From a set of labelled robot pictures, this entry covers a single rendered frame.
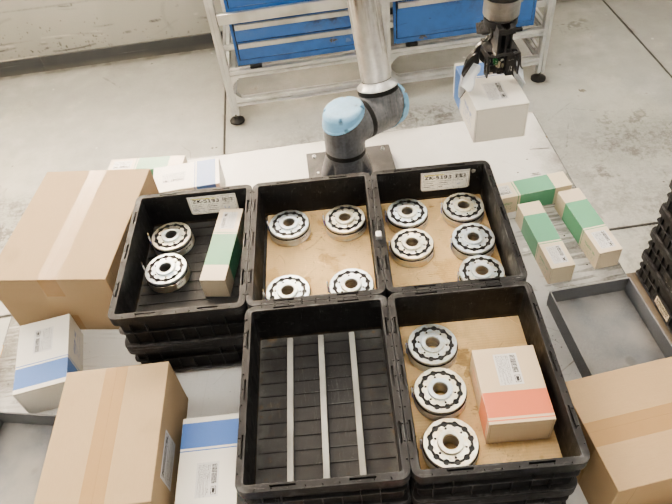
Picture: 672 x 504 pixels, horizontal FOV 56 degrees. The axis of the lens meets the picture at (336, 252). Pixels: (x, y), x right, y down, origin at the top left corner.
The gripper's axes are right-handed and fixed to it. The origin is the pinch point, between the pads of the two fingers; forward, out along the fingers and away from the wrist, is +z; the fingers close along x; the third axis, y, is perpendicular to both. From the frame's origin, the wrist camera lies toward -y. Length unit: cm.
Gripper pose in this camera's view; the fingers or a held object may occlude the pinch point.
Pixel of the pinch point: (489, 92)
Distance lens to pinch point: 156.0
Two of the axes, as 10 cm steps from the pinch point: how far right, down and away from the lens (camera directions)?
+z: 0.9, 6.7, 7.3
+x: 9.9, -1.4, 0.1
